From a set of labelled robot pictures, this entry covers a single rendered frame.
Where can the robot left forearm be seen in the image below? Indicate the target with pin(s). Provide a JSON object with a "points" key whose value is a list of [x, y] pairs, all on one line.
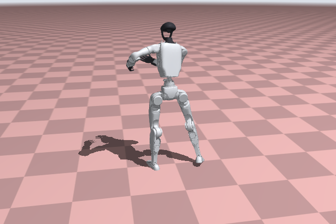
{"points": [[130, 63]]}

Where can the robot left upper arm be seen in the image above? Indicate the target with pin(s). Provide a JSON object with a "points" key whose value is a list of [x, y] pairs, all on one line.
{"points": [[145, 51]]}

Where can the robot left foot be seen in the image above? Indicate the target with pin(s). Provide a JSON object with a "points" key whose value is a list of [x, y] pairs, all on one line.
{"points": [[154, 167]]}

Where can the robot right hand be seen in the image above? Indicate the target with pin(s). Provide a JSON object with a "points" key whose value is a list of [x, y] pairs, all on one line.
{"points": [[148, 59]]}

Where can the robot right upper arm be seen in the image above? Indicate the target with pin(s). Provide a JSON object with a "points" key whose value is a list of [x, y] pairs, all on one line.
{"points": [[184, 52]]}

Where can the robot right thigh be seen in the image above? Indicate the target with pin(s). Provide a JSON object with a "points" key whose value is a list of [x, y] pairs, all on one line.
{"points": [[186, 109]]}

